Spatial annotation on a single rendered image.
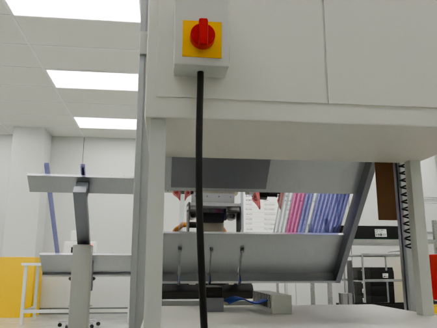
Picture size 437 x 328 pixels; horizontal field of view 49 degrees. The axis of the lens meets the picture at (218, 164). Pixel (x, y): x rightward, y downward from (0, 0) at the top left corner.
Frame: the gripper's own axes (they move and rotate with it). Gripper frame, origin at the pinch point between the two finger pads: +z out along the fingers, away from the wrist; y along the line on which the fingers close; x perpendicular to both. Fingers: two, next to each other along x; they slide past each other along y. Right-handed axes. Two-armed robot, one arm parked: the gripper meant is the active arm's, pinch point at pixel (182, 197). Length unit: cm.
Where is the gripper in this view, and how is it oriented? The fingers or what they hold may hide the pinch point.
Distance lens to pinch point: 158.8
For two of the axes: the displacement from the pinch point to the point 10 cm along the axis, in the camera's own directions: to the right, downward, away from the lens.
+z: 0.8, 5.4, -8.4
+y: 9.9, 0.3, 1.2
